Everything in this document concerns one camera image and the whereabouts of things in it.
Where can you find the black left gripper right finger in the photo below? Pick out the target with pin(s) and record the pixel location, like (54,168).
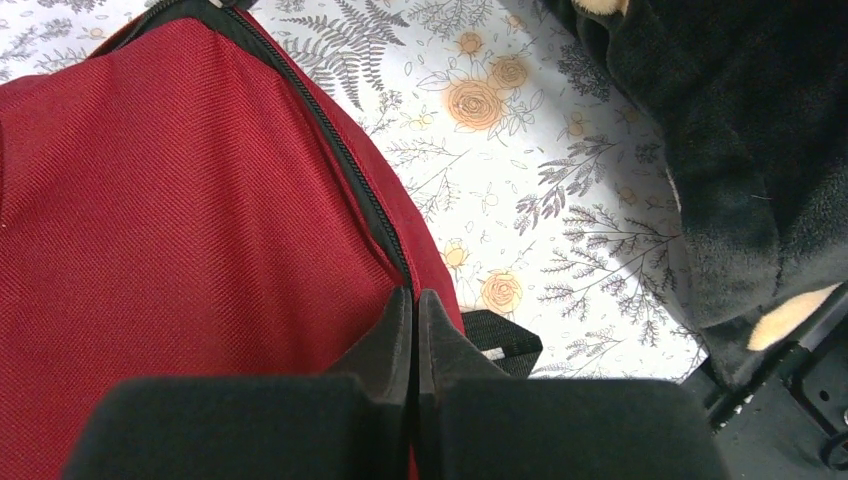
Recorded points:
(476,422)

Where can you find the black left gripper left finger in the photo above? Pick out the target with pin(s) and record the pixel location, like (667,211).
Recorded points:
(347,423)

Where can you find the red student backpack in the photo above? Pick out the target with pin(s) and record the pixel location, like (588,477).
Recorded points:
(186,202)

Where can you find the floral patterned table mat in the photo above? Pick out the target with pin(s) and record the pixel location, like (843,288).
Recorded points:
(542,188)

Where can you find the black blanket with tan flowers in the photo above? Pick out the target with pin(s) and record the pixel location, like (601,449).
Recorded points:
(751,100)

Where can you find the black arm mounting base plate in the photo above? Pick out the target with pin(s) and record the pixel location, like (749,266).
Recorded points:
(790,421)

